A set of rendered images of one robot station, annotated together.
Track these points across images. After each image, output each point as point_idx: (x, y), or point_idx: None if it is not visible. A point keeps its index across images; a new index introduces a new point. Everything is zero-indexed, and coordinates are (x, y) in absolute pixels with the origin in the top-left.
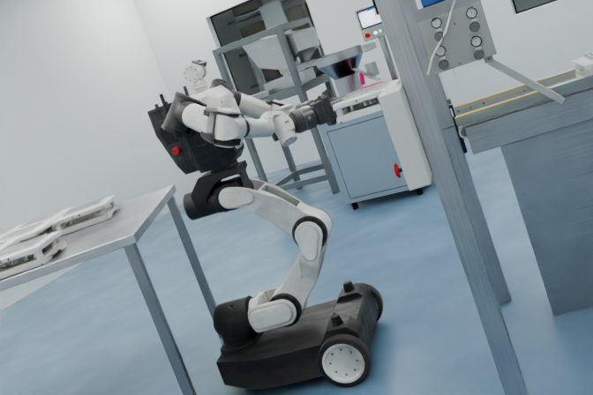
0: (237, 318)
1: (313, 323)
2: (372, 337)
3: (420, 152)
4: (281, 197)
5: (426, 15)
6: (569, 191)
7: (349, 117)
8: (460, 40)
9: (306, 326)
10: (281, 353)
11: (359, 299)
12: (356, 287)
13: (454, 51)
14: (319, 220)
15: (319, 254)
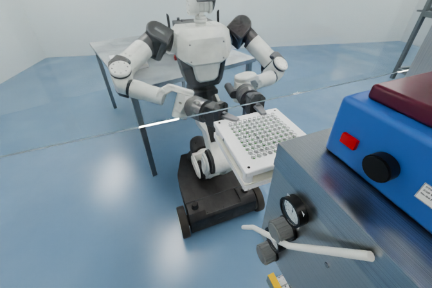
0: (191, 150)
1: (214, 184)
2: (222, 222)
3: None
4: None
5: (291, 176)
6: None
7: (218, 144)
8: (313, 286)
9: (210, 182)
10: (180, 184)
11: (236, 202)
12: (247, 193)
13: (294, 270)
14: (211, 163)
15: (206, 175)
